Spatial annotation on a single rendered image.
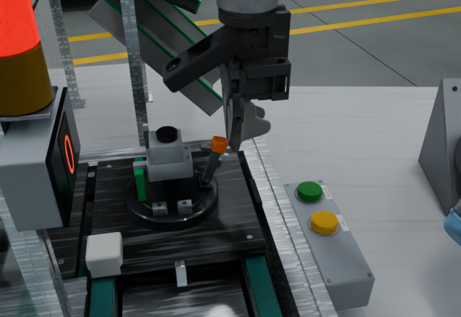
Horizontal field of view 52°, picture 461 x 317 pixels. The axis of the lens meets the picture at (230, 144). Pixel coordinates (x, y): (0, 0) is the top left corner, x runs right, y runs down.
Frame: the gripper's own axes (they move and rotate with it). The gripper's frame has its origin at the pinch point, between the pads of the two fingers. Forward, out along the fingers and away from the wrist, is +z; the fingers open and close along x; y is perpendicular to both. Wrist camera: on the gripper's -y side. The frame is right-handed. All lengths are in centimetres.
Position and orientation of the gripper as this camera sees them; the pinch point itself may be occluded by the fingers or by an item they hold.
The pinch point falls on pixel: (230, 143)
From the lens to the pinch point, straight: 68.6
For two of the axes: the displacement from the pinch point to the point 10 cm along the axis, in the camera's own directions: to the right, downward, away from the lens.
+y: 9.9, -1.0, 1.4
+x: -1.7, -5.6, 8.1
